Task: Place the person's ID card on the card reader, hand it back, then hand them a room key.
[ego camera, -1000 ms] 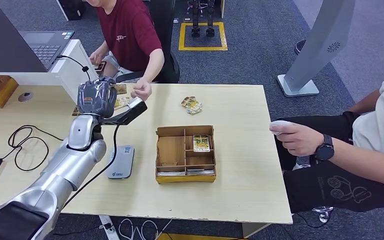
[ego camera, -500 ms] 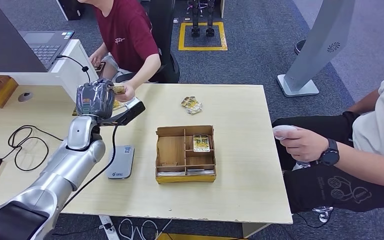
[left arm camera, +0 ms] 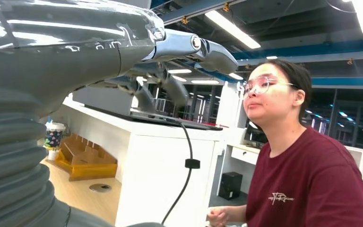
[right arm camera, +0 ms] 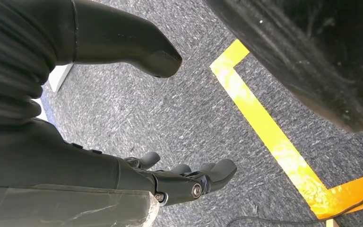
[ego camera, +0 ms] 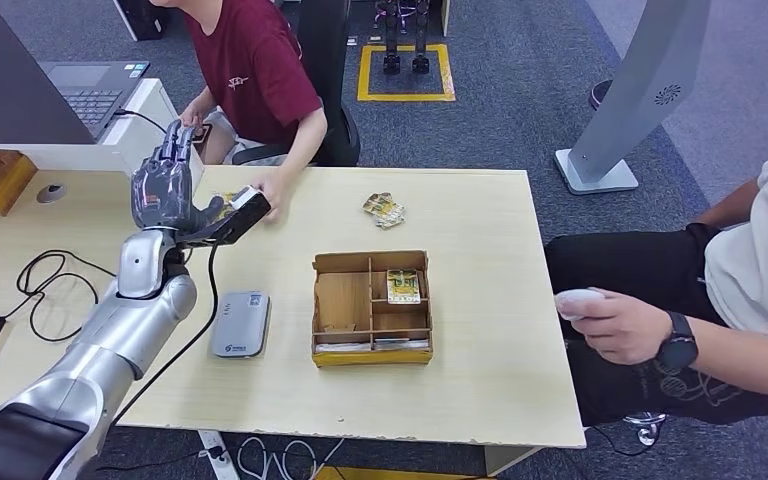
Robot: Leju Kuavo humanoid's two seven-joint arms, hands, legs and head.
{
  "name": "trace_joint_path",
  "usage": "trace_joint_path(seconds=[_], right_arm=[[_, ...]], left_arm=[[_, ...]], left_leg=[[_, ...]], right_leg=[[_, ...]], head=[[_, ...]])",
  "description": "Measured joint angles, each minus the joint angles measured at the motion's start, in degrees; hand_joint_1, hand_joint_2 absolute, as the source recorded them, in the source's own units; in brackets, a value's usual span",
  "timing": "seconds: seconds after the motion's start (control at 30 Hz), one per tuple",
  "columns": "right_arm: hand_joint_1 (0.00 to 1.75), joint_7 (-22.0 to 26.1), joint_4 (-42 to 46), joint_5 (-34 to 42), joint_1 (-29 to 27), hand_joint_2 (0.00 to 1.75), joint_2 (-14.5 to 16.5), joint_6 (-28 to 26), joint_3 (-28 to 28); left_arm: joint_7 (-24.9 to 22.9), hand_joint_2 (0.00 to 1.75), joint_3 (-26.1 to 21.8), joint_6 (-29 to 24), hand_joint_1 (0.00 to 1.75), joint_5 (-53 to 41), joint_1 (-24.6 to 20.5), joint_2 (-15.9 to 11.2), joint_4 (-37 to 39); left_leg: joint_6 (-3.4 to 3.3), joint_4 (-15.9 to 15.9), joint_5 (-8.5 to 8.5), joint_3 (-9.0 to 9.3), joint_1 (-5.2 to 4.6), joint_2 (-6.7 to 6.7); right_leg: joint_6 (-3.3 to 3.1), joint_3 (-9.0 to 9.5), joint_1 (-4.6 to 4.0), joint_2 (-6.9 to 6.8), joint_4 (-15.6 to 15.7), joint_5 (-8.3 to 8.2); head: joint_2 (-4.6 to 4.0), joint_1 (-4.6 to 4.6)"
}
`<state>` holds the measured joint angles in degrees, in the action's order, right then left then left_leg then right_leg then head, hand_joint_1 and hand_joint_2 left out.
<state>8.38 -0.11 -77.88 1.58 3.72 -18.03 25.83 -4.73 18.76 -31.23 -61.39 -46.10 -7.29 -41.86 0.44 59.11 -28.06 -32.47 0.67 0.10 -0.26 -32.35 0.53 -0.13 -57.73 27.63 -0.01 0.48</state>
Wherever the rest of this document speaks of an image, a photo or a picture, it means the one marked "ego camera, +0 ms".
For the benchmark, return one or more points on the person's left hand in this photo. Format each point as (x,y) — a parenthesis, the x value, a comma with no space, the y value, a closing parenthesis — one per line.
(274,192)
(622,331)

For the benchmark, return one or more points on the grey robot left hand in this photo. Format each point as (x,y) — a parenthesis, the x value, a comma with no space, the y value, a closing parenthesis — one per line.
(162,192)

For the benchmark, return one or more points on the person's right hand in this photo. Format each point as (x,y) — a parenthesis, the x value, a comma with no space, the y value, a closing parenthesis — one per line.
(193,118)

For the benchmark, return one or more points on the yellow room key card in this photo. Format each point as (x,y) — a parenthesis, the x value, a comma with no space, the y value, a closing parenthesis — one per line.
(228,199)

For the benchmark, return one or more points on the white handheld remote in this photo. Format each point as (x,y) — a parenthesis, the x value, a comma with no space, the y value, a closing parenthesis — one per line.
(573,301)

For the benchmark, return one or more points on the person's right forearm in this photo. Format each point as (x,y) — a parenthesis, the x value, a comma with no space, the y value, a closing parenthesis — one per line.
(200,104)
(725,206)

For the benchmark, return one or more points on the person's left forearm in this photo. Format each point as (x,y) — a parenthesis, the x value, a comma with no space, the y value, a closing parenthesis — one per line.
(748,361)
(301,149)

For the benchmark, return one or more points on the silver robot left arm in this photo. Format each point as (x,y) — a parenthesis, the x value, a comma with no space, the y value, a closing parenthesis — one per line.
(132,324)

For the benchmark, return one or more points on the person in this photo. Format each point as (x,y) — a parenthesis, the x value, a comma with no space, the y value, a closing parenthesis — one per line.
(762,258)
(251,66)

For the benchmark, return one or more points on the grey card reader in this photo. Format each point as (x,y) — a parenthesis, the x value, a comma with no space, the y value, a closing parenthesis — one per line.
(239,324)

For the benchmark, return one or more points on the yellow key card upright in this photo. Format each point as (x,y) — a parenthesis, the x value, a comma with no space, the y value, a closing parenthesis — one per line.
(403,286)

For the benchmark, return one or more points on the dark smartphone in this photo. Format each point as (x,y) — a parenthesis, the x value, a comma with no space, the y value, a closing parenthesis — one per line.
(202,136)

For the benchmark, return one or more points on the black wristwatch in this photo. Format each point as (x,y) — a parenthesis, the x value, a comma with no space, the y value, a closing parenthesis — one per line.
(677,344)

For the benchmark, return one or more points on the white desk riser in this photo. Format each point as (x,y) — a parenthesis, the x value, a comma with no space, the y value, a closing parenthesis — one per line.
(112,156)

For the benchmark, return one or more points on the chrome chair caster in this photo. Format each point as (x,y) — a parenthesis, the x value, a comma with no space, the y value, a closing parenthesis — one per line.
(646,429)

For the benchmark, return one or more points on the dark laptop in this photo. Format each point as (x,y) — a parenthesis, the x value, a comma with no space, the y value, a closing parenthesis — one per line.
(92,99)

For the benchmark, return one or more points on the grey desk grommet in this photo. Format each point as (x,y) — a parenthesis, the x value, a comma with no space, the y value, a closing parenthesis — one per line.
(51,193)

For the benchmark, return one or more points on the black cabinet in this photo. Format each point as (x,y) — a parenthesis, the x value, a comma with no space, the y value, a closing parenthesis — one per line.
(139,20)

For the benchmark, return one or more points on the wooden compartment box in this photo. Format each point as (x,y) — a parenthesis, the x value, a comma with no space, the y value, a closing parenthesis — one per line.
(341,301)

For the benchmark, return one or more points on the black office chair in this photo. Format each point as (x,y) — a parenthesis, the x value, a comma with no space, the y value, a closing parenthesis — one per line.
(328,66)

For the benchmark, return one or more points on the yellow floor tape square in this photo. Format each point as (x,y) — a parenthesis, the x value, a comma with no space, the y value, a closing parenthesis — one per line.
(405,97)

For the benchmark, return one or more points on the black humanoid robot legs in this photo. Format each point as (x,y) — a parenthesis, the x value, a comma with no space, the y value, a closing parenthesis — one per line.
(392,63)

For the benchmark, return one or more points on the pale cards in slot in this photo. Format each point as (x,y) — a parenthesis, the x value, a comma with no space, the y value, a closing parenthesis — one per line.
(390,344)

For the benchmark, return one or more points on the dark shoe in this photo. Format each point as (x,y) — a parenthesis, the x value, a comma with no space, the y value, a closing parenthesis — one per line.
(598,95)

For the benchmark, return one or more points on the grey kiosk stand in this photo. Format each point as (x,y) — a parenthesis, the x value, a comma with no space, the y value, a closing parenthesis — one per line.
(642,73)

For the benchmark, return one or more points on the yellow floor tape strip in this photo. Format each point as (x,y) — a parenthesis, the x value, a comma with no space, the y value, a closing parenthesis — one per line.
(390,474)

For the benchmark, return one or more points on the white power strip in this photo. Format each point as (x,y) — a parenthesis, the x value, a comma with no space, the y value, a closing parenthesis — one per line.
(220,460)

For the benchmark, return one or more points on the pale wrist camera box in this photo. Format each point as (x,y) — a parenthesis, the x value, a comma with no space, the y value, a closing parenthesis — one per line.
(246,197)

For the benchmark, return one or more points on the black camera bracket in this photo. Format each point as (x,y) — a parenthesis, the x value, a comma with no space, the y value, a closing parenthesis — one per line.
(241,222)

